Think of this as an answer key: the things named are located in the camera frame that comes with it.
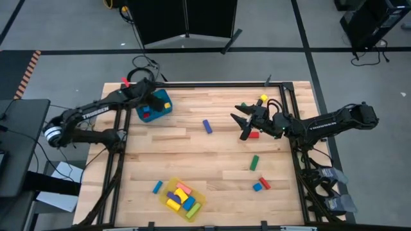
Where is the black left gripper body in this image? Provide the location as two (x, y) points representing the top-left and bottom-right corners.
(130, 78), (158, 105)

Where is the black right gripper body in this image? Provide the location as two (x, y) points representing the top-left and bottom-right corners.
(250, 99), (277, 137)

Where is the slim red wooden block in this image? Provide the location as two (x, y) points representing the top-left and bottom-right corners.
(259, 176), (272, 191)

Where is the pink wooden block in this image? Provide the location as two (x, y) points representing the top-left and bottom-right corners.
(175, 182), (193, 195)

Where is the teal plastic bin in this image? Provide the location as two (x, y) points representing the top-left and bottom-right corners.
(135, 89), (173, 123)

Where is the black folding partition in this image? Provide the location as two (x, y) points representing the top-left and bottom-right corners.
(127, 0), (244, 55)

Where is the grey blue bag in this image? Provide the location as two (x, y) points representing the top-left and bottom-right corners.
(324, 194), (358, 215)
(317, 166), (349, 185)

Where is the yellow translucent plastic bin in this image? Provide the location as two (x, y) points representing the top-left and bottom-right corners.
(159, 176), (207, 223)

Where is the yellow wooden arch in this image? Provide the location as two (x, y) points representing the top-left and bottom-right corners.
(174, 187), (189, 204)

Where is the yellow wooden cylinder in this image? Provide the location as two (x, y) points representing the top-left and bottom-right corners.
(166, 198), (182, 212)

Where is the light green wooden block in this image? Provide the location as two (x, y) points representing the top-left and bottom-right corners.
(186, 202), (202, 219)

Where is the black desk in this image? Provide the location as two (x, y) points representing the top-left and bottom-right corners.
(0, 98), (51, 198)

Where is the white paper sheet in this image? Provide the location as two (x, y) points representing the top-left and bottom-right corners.
(35, 161), (85, 213)

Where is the black equipment rack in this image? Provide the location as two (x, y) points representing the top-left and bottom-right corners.
(333, 0), (411, 52)

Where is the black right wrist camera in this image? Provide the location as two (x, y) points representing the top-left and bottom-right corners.
(239, 126), (254, 141)

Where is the black coiled floor cable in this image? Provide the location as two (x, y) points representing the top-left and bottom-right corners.
(127, 55), (168, 83)

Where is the black aluminium table frame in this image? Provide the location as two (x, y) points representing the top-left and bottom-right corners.
(76, 81), (343, 227)

